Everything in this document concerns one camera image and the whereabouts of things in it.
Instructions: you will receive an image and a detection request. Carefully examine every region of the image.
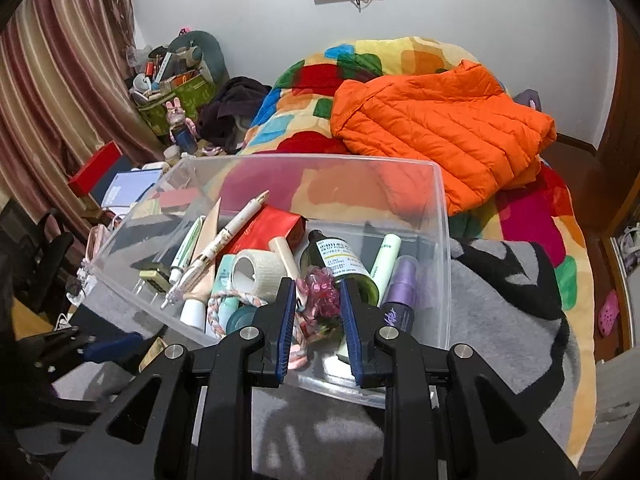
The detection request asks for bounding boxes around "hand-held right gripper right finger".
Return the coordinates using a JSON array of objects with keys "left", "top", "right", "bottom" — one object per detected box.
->
[{"left": 339, "top": 280, "right": 581, "bottom": 480}]

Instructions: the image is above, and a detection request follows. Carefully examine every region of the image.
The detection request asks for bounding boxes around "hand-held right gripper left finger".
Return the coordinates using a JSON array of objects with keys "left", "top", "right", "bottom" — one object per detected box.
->
[{"left": 50, "top": 276, "right": 298, "bottom": 480}]

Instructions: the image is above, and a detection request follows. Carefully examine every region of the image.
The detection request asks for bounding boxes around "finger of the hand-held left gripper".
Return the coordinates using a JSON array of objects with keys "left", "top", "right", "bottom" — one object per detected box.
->
[{"left": 34, "top": 326, "right": 147, "bottom": 375}]

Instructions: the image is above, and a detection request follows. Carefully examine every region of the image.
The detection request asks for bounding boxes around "pink plastic scrunchie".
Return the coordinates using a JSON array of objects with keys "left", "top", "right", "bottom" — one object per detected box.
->
[{"left": 295, "top": 267, "right": 343, "bottom": 322}]

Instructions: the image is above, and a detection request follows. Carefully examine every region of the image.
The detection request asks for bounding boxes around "white tape roll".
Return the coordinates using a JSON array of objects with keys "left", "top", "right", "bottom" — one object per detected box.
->
[{"left": 231, "top": 249, "right": 281, "bottom": 302}]

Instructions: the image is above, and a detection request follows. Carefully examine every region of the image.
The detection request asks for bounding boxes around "pink white braided rope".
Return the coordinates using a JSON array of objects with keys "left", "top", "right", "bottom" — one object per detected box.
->
[{"left": 205, "top": 290, "right": 311, "bottom": 372}]

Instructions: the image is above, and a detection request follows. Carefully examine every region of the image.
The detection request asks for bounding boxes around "pale green tube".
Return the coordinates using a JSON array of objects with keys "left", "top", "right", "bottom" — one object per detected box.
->
[{"left": 370, "top": 234, "right": 402, "bottom": 306}]

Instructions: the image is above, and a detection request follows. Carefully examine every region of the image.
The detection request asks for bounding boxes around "mint green tube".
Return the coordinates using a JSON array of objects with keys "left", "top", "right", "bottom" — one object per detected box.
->
[{"left": 211, "top": 254, "right": 241, "bottom": 333}]

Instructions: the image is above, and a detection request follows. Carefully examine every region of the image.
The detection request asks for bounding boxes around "beige cosmetic tube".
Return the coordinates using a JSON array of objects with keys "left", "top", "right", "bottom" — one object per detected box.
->
[{"left": 179, "top": 198, "right": 223, "bottom": 332}]

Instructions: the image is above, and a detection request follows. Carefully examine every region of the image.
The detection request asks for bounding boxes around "white printed pen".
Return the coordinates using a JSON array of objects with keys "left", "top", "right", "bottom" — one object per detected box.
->
[{"left": 161, "top": 190, "right": 271, "bottom": 310}]

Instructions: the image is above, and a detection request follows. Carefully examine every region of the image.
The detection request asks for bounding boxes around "white and teal tube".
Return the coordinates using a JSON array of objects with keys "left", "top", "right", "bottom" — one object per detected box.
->
[{"left": 168, "top": 216, "right": 207, "bottom": 285}]

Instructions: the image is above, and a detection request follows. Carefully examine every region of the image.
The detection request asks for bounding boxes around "clear plastic bin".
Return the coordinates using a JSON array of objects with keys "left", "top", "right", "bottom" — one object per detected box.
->
[{"left": 82, "top": 154, "right": 453, "bottom": 408}]

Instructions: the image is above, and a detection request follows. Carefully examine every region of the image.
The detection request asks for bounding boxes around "purple spray bottle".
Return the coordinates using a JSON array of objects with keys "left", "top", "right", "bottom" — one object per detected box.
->
[{"left": 380, "top": 255, "right": 421, "bottom": 333}]

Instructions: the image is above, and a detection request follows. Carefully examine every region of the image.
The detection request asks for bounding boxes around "dark green glass bottle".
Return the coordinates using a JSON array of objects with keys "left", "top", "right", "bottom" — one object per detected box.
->
[{"left": 300, "top": 230, "right": 381, "bottom": 307}]

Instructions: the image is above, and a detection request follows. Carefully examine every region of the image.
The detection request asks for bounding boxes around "beige cosmetic stick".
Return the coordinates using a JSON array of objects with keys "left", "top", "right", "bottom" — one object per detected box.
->
[{"left": 268, "top": 236, "right": 301, "bottom": 281}]

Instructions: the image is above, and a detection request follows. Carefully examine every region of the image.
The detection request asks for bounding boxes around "red packet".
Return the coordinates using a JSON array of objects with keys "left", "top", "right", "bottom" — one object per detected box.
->
[{"left": 235, "top": 205, "right": 308, "bottom": 261}]

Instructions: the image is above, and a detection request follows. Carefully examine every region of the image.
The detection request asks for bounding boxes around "pink glasses case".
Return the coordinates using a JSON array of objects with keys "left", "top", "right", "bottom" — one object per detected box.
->
[{"left": 85, "top": 225, "right": 108, "bottom": 266}]

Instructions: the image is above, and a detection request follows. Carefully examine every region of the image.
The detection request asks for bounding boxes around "black chair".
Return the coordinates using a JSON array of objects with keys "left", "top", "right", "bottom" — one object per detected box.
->
[{"left": 0, "top": 200, "right": 76, "bottom": 306}]

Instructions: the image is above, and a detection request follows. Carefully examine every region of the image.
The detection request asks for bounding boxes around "blue notebook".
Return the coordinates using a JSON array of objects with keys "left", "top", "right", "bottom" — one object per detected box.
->
[{"left": 100, "top": 169, "right": 163, "bottom": 209}]

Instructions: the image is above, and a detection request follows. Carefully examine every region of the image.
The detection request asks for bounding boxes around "red box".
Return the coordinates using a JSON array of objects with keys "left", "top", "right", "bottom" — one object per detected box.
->
[{"left": 67, "top": 141, "right": 126, "bottom": 198}]

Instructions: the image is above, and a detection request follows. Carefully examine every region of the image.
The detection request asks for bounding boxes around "orange puffer jacket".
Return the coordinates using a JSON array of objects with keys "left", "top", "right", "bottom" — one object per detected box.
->
[{"left": 330, "top": 59, "right": 558, "bottom": 217}]

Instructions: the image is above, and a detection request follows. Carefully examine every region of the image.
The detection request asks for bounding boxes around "dark cloth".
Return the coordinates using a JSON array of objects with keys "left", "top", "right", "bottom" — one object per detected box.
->
[{"left": 196, "top": 76, "right": 273, "bottom": 153}]

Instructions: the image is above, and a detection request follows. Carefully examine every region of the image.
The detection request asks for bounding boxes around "pink bunny figure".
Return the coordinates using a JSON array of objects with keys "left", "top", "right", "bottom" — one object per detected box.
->
[{"left": 165, "top": 99, "right": 198, "bottom": 153}]

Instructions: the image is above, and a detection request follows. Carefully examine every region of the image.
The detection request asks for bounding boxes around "colourful patchwork blanket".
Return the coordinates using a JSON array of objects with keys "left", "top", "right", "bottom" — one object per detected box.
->
[{"left": 235, "top": 35, "right": 596, "bottom": 466}]

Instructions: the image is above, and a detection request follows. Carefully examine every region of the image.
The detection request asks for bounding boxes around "green storage box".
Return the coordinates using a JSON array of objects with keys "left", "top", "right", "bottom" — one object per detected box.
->
[{"left": 135, "top": 72, "right": 218, "bottom": 136}]

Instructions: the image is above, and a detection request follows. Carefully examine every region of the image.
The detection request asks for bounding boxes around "pink clog shoe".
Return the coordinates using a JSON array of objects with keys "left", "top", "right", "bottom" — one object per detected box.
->
[{"left": 597, "top": 290, "right": 621, "bottom": 337}]

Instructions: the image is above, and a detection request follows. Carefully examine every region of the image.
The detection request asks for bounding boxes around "striped brown curtain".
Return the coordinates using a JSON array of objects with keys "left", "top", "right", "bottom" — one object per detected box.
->
[{"left": 0, "top": 0, "right": 166, "bottom": 241}]

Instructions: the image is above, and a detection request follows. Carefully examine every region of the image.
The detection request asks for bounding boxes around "white appliance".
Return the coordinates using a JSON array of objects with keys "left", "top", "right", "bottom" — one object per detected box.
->
[{"left": 575, "top": 350, "right": 640, "bottom": 476}]

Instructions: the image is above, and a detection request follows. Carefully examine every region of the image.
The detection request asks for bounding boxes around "grey neck pillow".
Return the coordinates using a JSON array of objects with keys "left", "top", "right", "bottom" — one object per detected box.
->
[{"left": 167, "top": 30, "right": 228, "bottom": 83}]

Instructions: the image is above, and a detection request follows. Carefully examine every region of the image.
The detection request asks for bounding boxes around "wooden door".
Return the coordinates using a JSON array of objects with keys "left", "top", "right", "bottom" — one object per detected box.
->
[{"left": 597, "top": 15, "right": 640, "bottom": 241}]

